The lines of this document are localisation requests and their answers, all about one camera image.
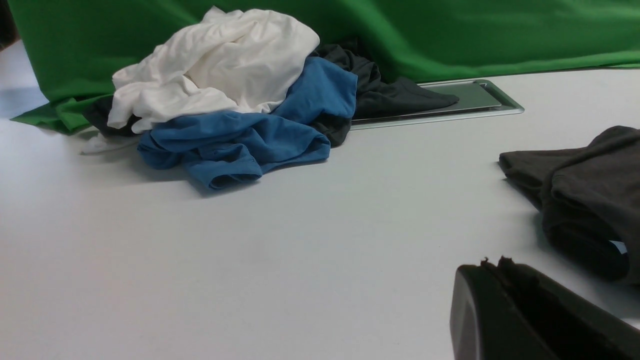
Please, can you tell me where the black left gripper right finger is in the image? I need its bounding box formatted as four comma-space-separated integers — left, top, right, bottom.
497, 257, 640, 360

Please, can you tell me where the blue crumpled shirt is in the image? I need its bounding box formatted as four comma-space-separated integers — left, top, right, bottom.
137, 57, 358, 191

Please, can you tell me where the dark gray flat tray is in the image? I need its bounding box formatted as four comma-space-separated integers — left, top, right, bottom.
350, 79, 525, 131

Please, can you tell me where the dark teal crumpled shirt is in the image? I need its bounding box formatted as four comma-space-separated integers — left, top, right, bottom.
82, 38, 459, 155

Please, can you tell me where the gray long sleeve shirt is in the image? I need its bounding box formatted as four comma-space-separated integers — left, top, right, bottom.
498, 126, 640, 285

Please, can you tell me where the green backdrop cloth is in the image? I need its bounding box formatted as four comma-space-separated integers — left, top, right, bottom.
7, 0, 640, 135

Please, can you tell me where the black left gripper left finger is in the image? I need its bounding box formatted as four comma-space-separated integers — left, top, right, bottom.
449, 265, 558, 360

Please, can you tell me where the white crumpled shirt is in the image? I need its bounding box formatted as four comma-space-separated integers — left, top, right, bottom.
106, 7, 320, 137

